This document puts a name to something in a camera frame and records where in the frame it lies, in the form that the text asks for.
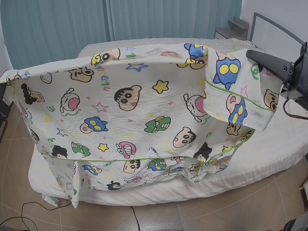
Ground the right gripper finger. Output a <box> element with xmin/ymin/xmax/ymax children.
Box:
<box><xmin>246</xmin><ymin>49</ymin><xmax>296</xmax><ymax>83</ymax></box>

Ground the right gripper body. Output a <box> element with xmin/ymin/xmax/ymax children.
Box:
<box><xmin>280</xmin><ymin>42</ymin><xmax>308</xmax><ymax>105</ymax></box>

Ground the white printed pyjama top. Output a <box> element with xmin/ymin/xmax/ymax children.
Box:
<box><xmin>5</xmin><ymin>42</ymin><xmax>281</xmax><ymax>209</ymax></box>

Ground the grey bedside table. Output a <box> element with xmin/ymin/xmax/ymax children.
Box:
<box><xmin>215</xmin><ymin>20</ymin><xmax>249</xmax><ymax>41</ymax></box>

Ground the bed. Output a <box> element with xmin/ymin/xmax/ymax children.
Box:
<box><xmin>28</xmin><ymin>12</ymin><xmax>308</xmax><ymax>207</ymax></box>

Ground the blue-green curtain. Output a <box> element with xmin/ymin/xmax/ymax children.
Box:
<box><xmin>0</xmin><ymin>0</ymin><xmax>114</xmax><ymax>72</ymax></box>
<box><xmin>105</xmin><ymin>0</ymin><xmax>241</xmax><ymax>42</ymax></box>

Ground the black cable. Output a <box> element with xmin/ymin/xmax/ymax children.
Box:
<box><xmin>0</xmin><ymin>201</ymin><xmax>74</xmax><ymax>231</ymax></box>
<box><xmin>283</xmin><ymin>98</ymin><xmax>308</xmax><ymax>119</ymax></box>
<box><xmin>130</xmin><ymin>205</ymin><xmax>140</xmax><ymax>231</ymax></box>

